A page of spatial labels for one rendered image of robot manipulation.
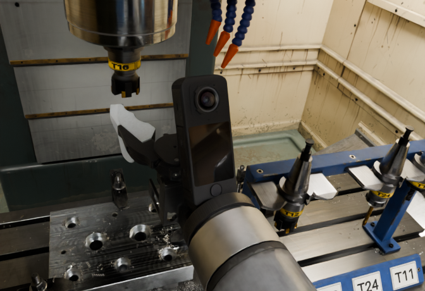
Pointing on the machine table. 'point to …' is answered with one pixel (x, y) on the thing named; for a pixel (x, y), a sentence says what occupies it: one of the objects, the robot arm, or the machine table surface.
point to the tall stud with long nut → (240, 176)
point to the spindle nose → (120, 8)
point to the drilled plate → (126, 222)
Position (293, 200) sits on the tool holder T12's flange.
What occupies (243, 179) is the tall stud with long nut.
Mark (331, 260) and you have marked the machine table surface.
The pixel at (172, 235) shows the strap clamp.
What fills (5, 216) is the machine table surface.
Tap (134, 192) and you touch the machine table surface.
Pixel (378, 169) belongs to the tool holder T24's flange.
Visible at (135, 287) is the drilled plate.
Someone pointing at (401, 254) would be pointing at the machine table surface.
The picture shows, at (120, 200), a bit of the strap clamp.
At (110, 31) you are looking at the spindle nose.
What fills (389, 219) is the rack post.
